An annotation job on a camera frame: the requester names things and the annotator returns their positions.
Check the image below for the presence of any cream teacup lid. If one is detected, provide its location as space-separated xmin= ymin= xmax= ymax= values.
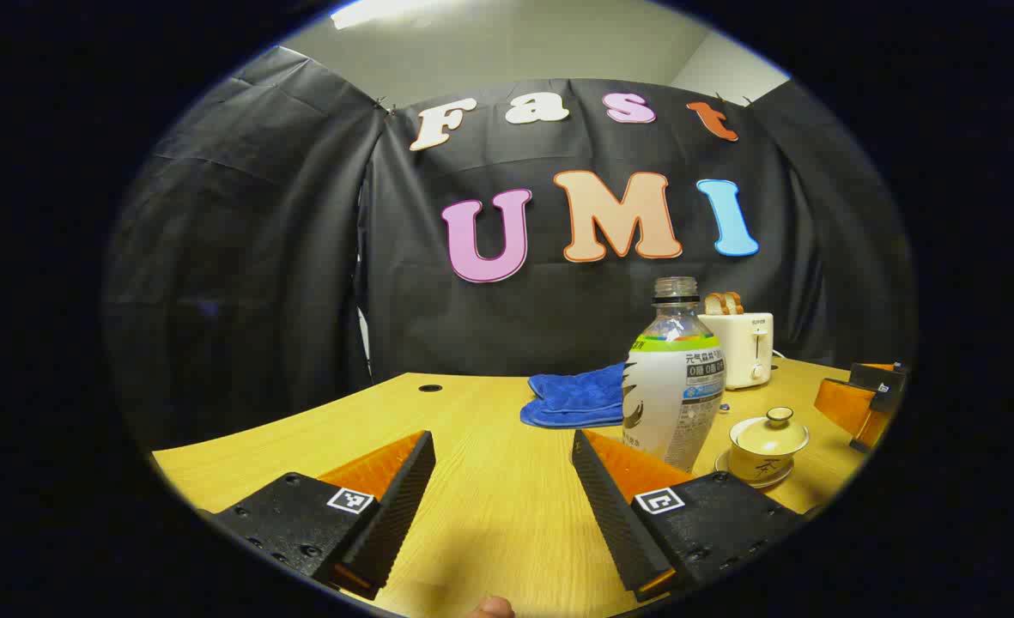
xmin=730 ymin=407 xmax=810 ymax=457

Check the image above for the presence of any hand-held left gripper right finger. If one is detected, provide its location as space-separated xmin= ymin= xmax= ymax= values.
xmin=571 ymin=429 xmax=804 ymax=603

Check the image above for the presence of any clear plastic water bottle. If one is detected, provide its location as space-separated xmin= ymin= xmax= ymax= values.
xmin=622 ymin=276 xmax=727 ymax=473

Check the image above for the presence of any white toaster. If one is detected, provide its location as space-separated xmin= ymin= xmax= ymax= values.
xmin=697 ymin=312 xmax=774 ymax=391

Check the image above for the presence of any black backdrop cloth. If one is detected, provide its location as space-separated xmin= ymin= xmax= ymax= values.
xmin=103 ymin=47 xmax=915 ymax=447

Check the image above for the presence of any blue towel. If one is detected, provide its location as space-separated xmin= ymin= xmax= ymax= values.
xmin=520 ymin=362 xmax=628 ymax=428

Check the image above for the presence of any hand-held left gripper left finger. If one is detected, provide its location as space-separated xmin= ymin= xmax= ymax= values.
xmin=200 ymin=430 xmax=437 ymax=601

